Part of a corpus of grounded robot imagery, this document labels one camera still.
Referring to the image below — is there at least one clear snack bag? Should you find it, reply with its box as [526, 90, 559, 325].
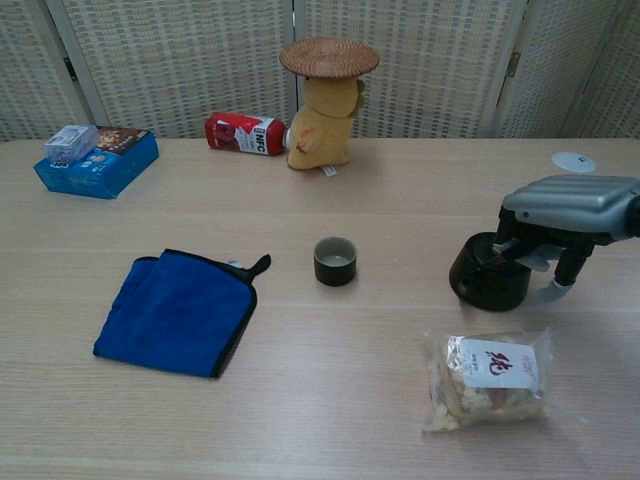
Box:
[421, 327, 554, 434]

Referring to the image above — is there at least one small clear plastic box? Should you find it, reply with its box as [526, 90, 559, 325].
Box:
[43, 124, 100, 162]

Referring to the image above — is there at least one dark ceramic cup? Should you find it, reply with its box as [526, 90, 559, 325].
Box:
[313, 236, 358, 287]

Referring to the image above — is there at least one woven folding screen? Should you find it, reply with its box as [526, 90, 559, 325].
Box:
[0, 0, 640, 144]

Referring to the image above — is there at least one yellow plush toy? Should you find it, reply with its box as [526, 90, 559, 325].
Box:
[286, 77, 368, 177]

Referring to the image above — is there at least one black teapot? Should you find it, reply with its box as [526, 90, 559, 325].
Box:
[448, 232, 534, 312]

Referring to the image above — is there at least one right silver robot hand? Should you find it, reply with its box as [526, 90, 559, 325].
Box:
[492, 174, 640, 305]

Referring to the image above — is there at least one blue microfiber cloth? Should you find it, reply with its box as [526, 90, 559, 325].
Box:
[92, 248, 272, 380]

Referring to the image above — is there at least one red juice bottle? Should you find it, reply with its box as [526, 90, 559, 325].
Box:
[204, 112, 292, 158]

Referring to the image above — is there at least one round woven rattan mat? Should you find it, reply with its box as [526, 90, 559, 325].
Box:
[278, 36, 381, 80]

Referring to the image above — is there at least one blue cookie box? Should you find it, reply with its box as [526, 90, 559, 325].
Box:
[33, 127, 161, 200]

